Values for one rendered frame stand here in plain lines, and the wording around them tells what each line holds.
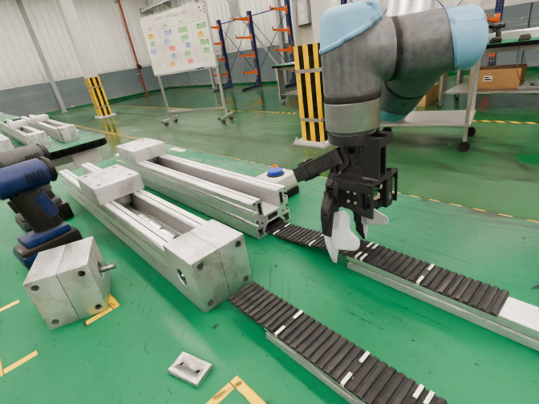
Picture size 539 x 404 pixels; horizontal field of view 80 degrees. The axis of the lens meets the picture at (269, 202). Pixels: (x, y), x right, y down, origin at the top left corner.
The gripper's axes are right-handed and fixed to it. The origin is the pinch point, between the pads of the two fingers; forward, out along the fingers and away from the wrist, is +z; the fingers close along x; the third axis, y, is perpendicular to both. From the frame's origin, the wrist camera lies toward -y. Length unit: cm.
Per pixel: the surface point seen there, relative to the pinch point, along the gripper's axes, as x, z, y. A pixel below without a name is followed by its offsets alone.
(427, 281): -1.6, 0.0, 14.5
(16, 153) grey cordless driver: -33, -18, -75
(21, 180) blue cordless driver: -36, -16, -52
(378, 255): 0.1, 0.1, 5.9
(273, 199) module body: 2.3, -2.4, -20.2
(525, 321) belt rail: -1.4, 0.4, 25.5
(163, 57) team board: 266, -44, -584
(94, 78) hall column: 257, -24, -1010
